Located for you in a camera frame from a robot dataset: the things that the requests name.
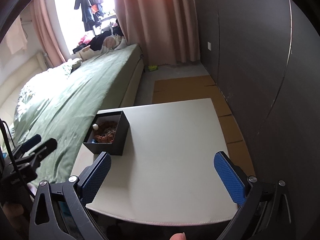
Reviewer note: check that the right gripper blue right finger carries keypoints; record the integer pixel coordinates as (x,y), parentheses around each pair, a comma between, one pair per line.
(233,178)

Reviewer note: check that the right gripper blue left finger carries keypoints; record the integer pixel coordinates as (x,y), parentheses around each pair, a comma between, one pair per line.
(92,177)

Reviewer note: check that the black jewelry box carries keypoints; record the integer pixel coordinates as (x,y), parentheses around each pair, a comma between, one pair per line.
(107,133)

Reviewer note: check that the person left hand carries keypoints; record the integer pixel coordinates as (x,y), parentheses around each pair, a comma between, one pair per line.
(13,213)

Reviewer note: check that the person right hand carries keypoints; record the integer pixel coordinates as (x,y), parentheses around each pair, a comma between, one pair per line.
(178,236)

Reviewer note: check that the green bed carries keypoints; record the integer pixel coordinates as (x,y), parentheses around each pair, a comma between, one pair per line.
(61,103)

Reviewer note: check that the white square table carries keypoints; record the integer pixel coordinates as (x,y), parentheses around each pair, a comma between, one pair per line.
(165,175)

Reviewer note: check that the green pillow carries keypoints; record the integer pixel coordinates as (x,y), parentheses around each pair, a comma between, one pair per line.
(72,62)

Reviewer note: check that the pink hanging towel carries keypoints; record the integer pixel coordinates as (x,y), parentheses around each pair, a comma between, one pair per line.
(15,37)

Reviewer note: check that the green toy on floor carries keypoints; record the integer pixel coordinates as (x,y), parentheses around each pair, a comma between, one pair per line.
(152,68)

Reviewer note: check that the clothes pile on bed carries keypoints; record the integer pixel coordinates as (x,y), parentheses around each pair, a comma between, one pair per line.
(96,42)

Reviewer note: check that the dark wardrobe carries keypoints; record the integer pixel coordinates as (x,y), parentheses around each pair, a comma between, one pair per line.
(265,60)

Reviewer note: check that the pink left curtain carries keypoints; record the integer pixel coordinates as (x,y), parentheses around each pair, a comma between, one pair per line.
(45,33)

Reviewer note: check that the pink curtain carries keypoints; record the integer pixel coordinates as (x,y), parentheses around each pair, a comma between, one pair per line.
(166,30)
(45,33)

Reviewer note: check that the hanging dark clothes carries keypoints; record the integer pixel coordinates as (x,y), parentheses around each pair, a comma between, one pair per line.
(92,11)

